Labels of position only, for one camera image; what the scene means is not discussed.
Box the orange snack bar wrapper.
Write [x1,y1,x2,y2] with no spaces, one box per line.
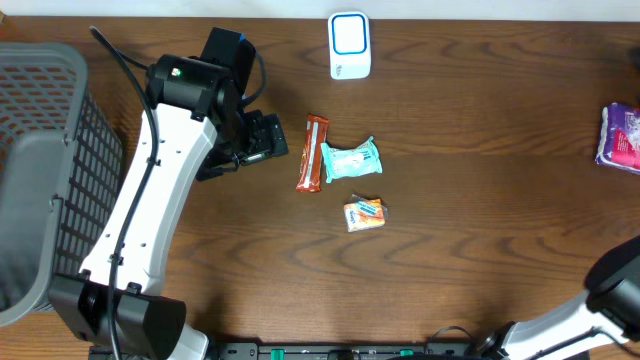
[296,114,330,193]

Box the mint green wipes packet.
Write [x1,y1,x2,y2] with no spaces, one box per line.
[321,136,383,183]

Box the small orange tissue packet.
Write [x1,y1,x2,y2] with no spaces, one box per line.
[343,195,387,232]

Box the red purple pad package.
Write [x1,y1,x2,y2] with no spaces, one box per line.
[595,103,639,175]

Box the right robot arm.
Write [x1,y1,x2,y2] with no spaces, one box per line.
[469,237,639,360]

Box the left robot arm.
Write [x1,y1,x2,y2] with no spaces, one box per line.
[49,28,288,359]

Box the grey plastic mesh basket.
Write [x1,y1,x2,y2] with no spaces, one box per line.
[1,42,124,326]

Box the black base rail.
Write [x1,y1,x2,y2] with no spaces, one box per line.
[89,341,591,360]

